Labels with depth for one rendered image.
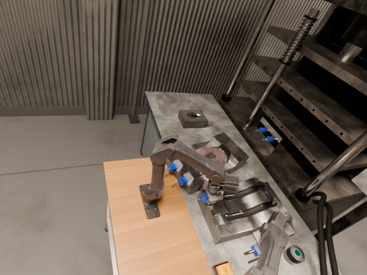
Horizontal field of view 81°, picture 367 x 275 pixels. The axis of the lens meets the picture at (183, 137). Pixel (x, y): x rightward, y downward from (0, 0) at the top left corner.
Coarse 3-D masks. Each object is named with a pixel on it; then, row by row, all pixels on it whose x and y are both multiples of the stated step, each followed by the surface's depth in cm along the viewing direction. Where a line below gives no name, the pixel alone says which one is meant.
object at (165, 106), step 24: (168, 96) 195; (192, 96) 206; (168, 120) 169; (216, 120) 187; (192, 144) 155; (240, 144) 170; (240, 168) 150; (264, 168) 157; (192, 216) 113; (240, 240) 110; (288, 240) 118; (312, 240) 122; (216, 264) 99; (240, 264) 102; (288, 264) 108; (312, 264) 111
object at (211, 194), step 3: (204, 183) 103; (207, 183) 103; (207, 186) 103; (207, 189) 102; (219, 189) 96; (207, 192) 101; (210, 192) 98; (213, 192) 97; (216, 192) 97; (210, 195) 100; (213, 195) 100; (219, 195) 100; (222, 195) 100; (210, 198) 99; (213, 198) 99; (216, 198) 99; (219, 198) 99; (222, 198) 99; (210, 201) 99; (213, 201) 99
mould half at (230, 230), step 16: (224, 192) 120; (256, 192) 120; (272, 192) 133; (208, 208) 110; (224, 208) 111; (240, 208) 115; (272, 208) 114; (208, 224) 110; (224, 224) 105; (240, 224) 107; (256, 224) 109; (224, 240) 105
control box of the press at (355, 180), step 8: (360, 176) 123; (360, 184) 123; (360, 208) 128; (344, 216) 136; (352, 216) 132; (360, 216) 128; (336, 224) 140; (344, 224) 136; (352, 224) 134; (336, 232) 141
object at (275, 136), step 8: (264, 120) 178; (256, 128) 187; (264, 128) 178; (272, 128) 171; (264, 136) 179; (272, 136) 171; (280, 136) 164; (264, 144) 179; (272, 144) 172; (280, 144) 168; (288, 144) 172; (272, 152) 173; (280, 152) 177
